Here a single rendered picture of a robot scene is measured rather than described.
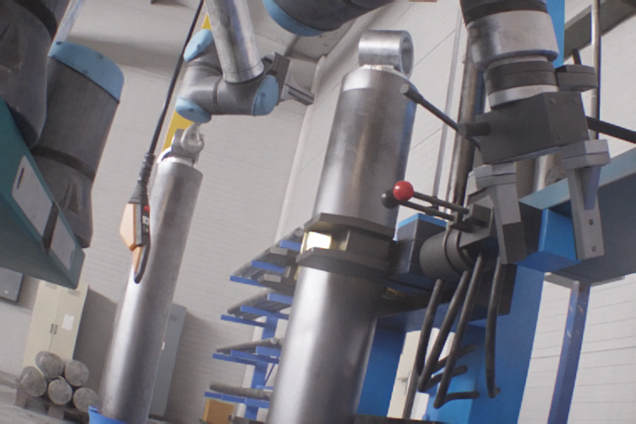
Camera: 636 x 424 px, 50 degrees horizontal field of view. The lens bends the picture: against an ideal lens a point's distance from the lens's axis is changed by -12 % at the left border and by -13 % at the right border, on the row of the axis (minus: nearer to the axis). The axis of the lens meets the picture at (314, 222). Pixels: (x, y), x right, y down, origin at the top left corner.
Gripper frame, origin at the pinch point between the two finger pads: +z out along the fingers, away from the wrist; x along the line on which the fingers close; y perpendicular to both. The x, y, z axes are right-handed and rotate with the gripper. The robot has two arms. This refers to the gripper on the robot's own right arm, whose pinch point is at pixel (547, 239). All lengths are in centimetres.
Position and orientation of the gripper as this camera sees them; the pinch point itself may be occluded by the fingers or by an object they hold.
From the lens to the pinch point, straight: 72.9
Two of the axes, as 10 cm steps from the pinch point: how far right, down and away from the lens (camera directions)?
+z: 1.4, 9.9, -0.2
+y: -9.4, 1.3, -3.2
